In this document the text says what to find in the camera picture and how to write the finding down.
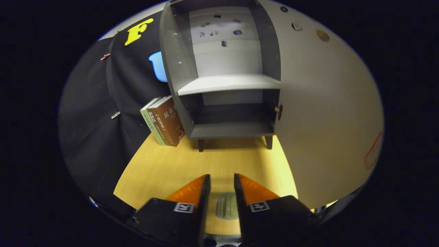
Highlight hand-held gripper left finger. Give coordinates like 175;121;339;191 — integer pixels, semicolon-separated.
129;174;211;247

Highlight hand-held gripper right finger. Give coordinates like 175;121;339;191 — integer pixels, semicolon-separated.
234;173;319;246

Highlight beige cabinet door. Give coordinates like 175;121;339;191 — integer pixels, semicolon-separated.
257;0;384;210

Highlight brown book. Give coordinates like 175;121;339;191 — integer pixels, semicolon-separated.
147;97;172;146
151;96;186;147

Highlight black backdrop cloth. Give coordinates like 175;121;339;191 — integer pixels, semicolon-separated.
58;10;172;220

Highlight grey cabinet body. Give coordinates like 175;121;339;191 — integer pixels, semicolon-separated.
159;0;282;152

